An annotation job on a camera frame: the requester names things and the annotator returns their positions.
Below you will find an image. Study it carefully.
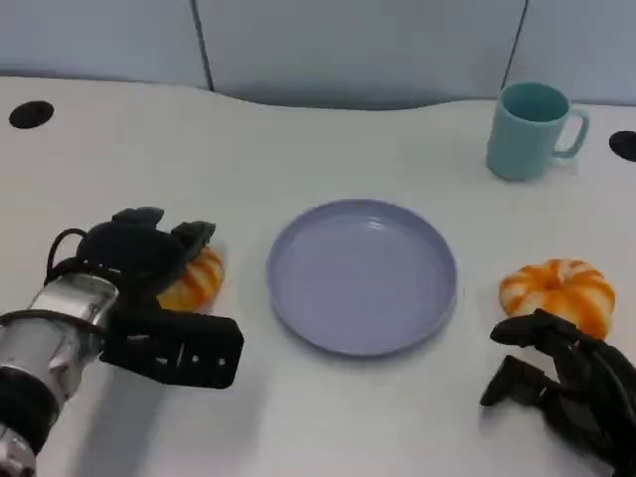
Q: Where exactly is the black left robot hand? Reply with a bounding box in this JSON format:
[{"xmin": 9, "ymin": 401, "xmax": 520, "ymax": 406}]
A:
[{"xmin": 79, "ymin": 207, "xmax": 218, "ymax": 312}]

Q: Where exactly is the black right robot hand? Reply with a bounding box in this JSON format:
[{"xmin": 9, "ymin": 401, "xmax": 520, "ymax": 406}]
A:
[{"xmin": 478, "ymin": 307, "xmax": 636, "ymax": 477}]

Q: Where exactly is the orange and white bread roll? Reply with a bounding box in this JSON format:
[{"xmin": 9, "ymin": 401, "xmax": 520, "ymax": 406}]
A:
[
  {"xmin": 155, "ymin": 241, "xmax": 227, "ymax": 312},
  {"xmin": 498, "ymin": 257, "xmax": 617, "ymax": 341}
]

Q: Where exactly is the black table grommet hole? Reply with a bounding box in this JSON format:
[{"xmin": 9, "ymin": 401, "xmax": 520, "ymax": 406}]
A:
[
  {"xmin": 8, "ymin": 100, "xmax": 55, "ymax": 130},
  {"xmin": 607, "ymin": 130, "xmax": 636, "ymax": 163}
]

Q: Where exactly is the lilac plate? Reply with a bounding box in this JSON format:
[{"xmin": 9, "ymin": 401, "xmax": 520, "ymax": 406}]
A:
[{"xmin": 265, "ymin": 198, "xmax": 459, "ymax": 358}]

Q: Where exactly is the pale green mug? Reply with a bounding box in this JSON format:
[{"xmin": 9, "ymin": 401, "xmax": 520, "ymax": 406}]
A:
[{"xmin": 485, "ymin": 81, "xmax": 591, "ymax": 183}]

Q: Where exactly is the black looped wrist cable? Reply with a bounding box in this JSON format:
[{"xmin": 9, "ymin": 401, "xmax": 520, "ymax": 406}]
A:
[{"xmin": 44, "ymin": 228, "xmax": 100, "ymax": 285}]

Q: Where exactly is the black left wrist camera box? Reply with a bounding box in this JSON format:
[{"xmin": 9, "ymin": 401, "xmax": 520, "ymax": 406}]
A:
[{"xmin": 98, "ymin": 306, "xmax": 245, "ymax": 393}]

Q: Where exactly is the black forearm cable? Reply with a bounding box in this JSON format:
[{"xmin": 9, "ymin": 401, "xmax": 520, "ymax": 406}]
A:
[{"xmin": 0, "ymin": 308, "xmax": 108, "ymax": 342}]

